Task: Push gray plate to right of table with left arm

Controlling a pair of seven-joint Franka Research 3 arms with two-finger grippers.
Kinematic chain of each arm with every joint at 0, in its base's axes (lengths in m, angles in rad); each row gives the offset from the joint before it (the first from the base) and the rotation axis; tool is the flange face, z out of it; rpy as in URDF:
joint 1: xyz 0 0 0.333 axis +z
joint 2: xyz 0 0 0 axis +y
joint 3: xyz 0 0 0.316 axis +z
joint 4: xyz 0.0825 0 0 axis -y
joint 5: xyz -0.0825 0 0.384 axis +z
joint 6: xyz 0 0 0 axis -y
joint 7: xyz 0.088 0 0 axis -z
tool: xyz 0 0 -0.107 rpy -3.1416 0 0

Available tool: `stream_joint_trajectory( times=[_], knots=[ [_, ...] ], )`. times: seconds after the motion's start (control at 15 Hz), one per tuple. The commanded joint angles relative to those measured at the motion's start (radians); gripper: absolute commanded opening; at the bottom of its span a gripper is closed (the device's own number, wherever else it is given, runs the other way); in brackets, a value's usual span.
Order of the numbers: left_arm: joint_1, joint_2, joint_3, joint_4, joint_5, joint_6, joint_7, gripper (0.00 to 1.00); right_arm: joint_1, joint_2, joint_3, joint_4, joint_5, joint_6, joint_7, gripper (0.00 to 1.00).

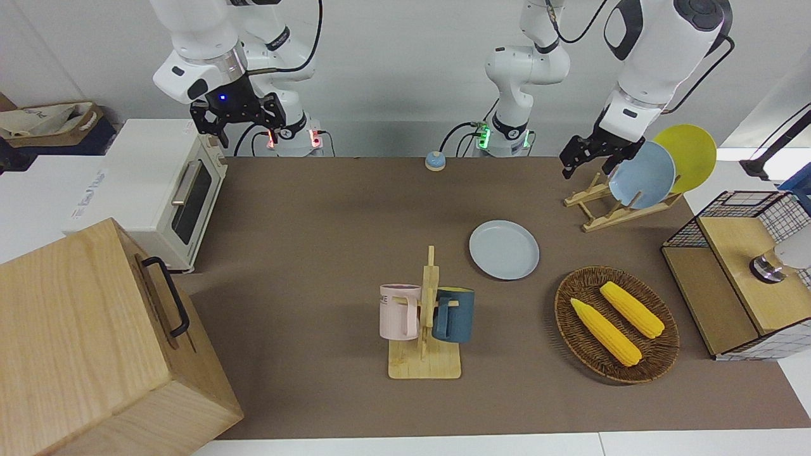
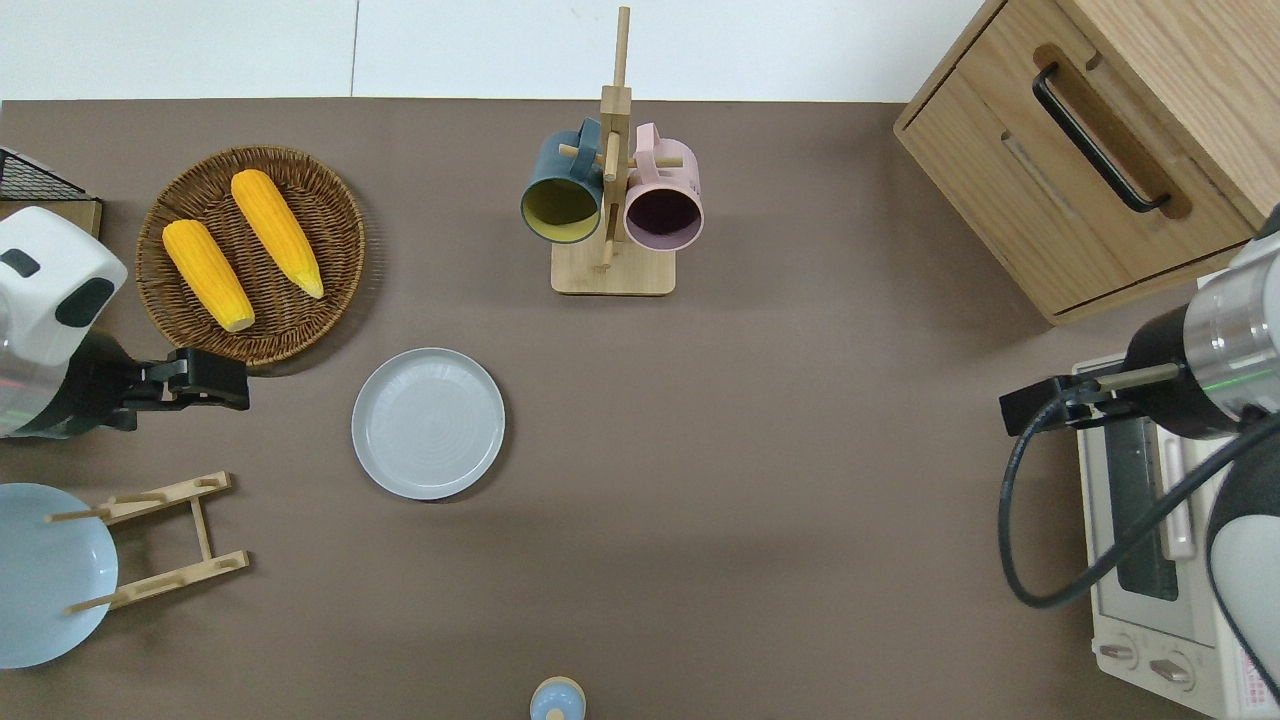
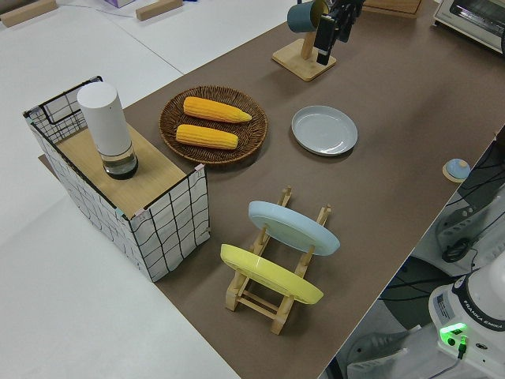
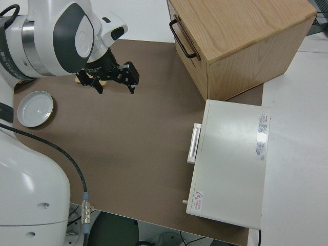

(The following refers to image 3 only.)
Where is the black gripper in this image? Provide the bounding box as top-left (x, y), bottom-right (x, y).
top-left (314, 0), bottom-right (364, 66)

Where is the gray round plate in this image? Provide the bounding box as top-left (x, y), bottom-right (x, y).
top-left (290, 104), bottom-right (359, 157)

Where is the light blue plate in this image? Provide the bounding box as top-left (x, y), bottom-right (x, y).
top-left (248, 201), bottom-right (341, 257)

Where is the yellow plate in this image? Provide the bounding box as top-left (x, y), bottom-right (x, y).
top-left (219, 243), bottom-right (324, 306)

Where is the wooden plate rack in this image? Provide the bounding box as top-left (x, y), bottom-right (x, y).
top-left (224, 186), bottom-right (333, 336)

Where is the dark blue mug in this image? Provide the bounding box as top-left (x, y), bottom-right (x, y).
top-left (286, 2), bottom-right (319, 35)

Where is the wooden mug stand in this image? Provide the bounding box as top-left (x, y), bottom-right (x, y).
top-left (271, 33), bottom-right (338, 82)

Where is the brown wicker basket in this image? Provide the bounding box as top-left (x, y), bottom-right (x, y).
top-left (159, 85), bottom-right (269, 165)

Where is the cream toaster oven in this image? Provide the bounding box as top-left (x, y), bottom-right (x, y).
top-left (432, 0), bottom-right (505, 56)

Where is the yellow corn cob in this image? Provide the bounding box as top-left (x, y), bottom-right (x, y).
top-left (175, 124), bottom-right (240, 150)
top-left (183, 96), bottom-right (253, 123)

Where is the wooden block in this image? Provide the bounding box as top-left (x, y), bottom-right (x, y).
top-left (0, 0), bottom-right (58, 28)
top-left (135, 0), bottom-right (185, 21)

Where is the blue bell on wooden base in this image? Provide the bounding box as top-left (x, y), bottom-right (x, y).
top-left (441, 157), bottom-right (470, 183)

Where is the white cylindrical bottle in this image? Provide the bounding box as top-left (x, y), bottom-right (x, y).
top-left (77, 81), bottom-right (140, 181)

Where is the wire grid shelf wooden top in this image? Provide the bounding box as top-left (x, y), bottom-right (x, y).
top-left (23, 75), bottom-right (211, 283)

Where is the black cable bundle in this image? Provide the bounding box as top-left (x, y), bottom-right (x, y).
top-left (441, 145), bottom-right (505, 265)
top-left (376, 266), bottom-right (437, 331)

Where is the green plug cable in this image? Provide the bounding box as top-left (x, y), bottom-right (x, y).
top-left (454, 333), bottom-right (470, 361)

